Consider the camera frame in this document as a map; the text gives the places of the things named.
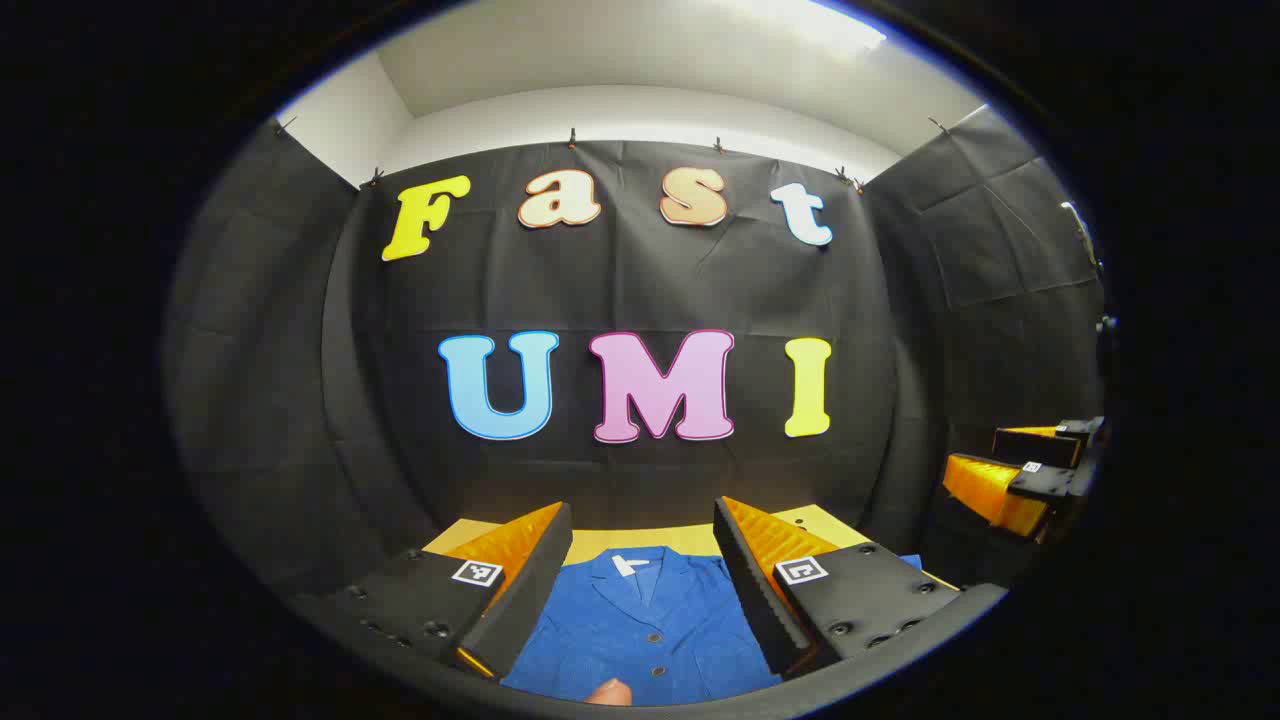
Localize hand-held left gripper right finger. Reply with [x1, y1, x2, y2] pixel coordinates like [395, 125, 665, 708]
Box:
[712, 497, 961, 677]

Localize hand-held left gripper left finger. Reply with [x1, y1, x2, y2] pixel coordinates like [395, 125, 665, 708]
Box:
[300, 502, 574, 681]

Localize blue corduroy shirt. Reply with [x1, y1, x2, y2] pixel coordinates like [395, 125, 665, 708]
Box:
[500, 545, 923, 707]

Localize black backdrop cloth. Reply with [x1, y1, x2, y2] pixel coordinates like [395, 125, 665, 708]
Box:
[165, 105, 1106, 601]

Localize row of small cloth clips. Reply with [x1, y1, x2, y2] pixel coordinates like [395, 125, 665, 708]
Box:
[275, 115, 951, 193]

